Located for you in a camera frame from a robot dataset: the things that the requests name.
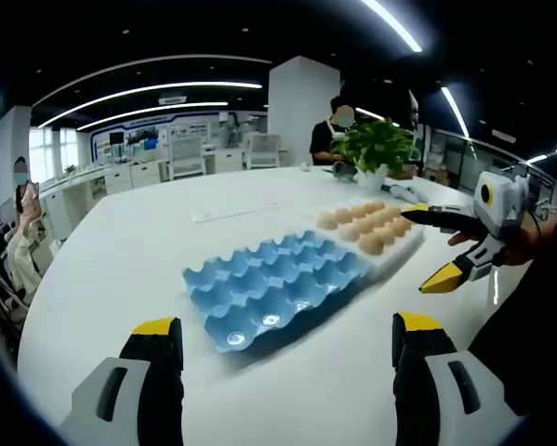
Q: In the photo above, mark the green potted plant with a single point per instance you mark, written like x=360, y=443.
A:
x=375, y=144

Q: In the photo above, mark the white table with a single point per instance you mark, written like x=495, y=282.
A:
x=143, y=260

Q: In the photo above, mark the white mesh office chair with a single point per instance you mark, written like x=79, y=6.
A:
x=264, y=149
x=187, y=155

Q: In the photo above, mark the black office chair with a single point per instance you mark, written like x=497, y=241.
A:
x=1, y=283

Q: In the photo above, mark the white flat strip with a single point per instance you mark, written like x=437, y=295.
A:
x=236, y=212

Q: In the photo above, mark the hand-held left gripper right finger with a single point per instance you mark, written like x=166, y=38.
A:
x=417, y=371

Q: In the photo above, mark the group of brown eggs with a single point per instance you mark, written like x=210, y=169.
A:
x=371, y=241

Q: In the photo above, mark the person's right hand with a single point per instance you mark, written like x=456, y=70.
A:
x=461, y=238

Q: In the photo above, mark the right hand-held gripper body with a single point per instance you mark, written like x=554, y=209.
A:
x=503, y=204

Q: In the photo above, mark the ceiling air vent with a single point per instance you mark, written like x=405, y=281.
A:
x=172, y=99

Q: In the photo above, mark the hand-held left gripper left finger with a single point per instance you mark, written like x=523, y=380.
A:
x=152, y=371

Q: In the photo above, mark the blue egg tray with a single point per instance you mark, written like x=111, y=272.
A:
x=269, y=283

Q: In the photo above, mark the white and blue device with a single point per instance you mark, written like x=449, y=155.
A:
x=406, y=191

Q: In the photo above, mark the blue-framed wall display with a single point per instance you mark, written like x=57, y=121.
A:
x=189, y=132

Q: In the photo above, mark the white square pillar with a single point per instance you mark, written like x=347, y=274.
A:
x=292, y=116

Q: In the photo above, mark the person's black clothing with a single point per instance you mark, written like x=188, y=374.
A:
x=534, y=334

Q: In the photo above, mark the white plastic egg holder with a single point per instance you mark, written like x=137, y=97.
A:
x=408, y=245

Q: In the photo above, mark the white cabinet row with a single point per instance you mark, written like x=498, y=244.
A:
x=143, y=174

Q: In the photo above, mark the dark grey device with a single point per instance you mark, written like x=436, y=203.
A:
x=345, y=172

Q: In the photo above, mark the long ceiling light strip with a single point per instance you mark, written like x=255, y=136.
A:
x=454, y=111
x=399, y=31
x=222, y=84
x=189, y=105

